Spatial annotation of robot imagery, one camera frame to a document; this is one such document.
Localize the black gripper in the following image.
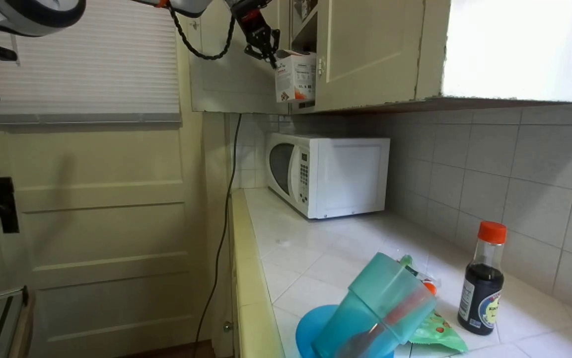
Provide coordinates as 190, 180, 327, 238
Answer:
227, 0, 283, 73

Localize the white box with orange corners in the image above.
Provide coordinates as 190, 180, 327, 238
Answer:
273, 51, 319, 106

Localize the teal plastic cup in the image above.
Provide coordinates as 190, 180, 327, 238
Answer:
311, 252, 442, 358

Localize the blue plastic bowl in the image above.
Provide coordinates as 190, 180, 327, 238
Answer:
295, 303, 402, 358

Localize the white microwave oven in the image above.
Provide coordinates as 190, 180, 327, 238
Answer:
265, 134, 394, 224

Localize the white window blind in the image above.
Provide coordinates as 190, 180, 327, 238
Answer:
0, 9, 184, 130
442, 0, 572, 106

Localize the cream panelled door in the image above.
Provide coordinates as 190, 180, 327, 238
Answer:
0, 0, 235, 358

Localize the soy sauce bottle orange cap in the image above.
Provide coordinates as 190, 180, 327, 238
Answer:
456, 220, 511, 339

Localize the green snack packet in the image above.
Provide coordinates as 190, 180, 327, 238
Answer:
406, 309, 472, 357

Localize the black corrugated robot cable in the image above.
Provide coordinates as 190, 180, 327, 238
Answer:
166, 5, 241, 65

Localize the cream wall cupboard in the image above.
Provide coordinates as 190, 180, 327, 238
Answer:
188, 0, 454, 116

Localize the orange strap on arm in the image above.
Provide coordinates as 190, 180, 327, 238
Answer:
132, 0, 174, 11

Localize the black microwave power cable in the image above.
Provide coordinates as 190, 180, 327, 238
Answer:
196, 112, 245, 347

